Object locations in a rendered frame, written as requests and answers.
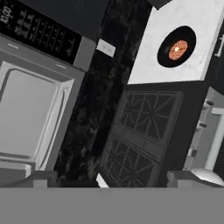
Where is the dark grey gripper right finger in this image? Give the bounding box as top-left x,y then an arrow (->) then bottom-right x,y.
167,168 -> 224,188

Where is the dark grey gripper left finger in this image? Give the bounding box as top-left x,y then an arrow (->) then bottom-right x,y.
0,163 -> 59,188

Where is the grey microwave door with window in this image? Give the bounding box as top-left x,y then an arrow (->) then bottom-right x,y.
0,32 -> 86,179

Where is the orange round waffle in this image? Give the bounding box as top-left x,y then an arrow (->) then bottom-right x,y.
168,39 -> 189,61

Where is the grey microwave oven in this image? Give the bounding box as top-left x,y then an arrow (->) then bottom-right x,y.
0,0 -> 97,182

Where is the black hob with grates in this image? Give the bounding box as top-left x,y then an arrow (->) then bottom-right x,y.
96,89 -> 185,188

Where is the small white wall socket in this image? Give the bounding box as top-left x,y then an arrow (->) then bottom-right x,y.
95,172 -> 110,188
95,38 -> 116,59

